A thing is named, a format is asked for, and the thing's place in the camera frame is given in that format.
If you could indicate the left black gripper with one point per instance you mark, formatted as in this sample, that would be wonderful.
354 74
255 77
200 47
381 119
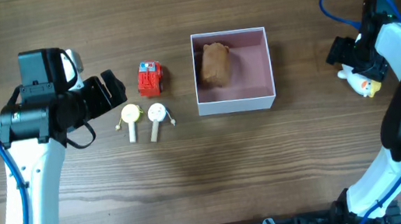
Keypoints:
103 100

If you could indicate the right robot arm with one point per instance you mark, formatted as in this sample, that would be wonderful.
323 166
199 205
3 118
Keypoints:
367 201

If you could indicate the brown plush bear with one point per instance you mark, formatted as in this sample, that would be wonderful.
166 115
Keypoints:
215 67

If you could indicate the white plush chicken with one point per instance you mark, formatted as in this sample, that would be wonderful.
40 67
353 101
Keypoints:
360 84

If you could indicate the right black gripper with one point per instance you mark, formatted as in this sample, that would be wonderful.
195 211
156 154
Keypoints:
339 49

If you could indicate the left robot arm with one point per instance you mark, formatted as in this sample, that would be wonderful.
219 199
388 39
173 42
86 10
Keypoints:
52 100

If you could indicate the yellow wooden rattle drum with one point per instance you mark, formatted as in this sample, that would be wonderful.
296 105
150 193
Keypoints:
130 115

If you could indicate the white cardboard box pink interior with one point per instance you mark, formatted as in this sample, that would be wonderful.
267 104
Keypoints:
251 87

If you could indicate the white wooden rattle drum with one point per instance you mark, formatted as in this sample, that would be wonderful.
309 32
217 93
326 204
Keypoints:
157 113

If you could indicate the red toy fire truck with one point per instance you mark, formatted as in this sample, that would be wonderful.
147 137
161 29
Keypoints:
150 76

